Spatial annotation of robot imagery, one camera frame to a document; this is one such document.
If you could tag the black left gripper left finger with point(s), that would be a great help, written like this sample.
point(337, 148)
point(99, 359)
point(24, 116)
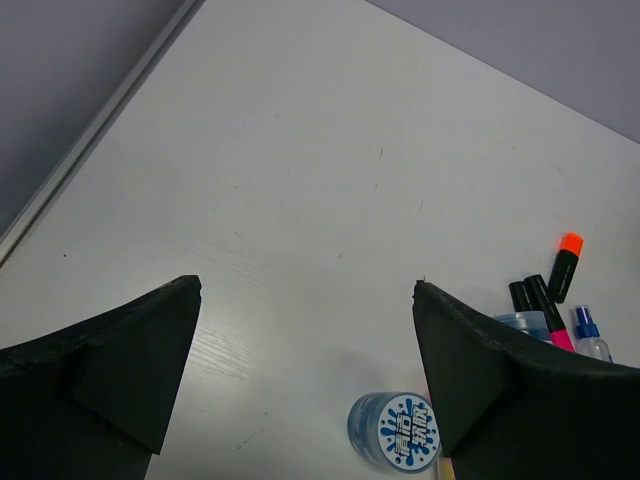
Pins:
point(94, 400)

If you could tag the blue cap highlighter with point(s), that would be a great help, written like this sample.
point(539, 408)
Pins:
point(526, 318)

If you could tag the clear blue spray bottle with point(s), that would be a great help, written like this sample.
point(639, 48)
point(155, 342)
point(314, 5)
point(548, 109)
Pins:
point(589, 341)

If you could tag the orange cap highlighter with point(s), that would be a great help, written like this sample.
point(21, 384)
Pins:
point(564, 266)

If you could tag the blue round putty jar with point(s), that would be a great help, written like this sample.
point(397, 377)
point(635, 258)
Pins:
point(395, 431)

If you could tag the pink cap highlighter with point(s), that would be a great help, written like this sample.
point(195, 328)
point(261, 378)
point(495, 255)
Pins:
point(538, 289)

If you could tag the pink cap clear tube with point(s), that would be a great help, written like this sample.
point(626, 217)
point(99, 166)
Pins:
point(445, 469)

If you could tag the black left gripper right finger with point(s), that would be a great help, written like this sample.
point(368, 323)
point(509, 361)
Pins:
point(509, 406)

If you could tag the aluminium table edge rail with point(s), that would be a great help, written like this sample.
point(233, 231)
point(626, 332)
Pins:
point(68, 68)

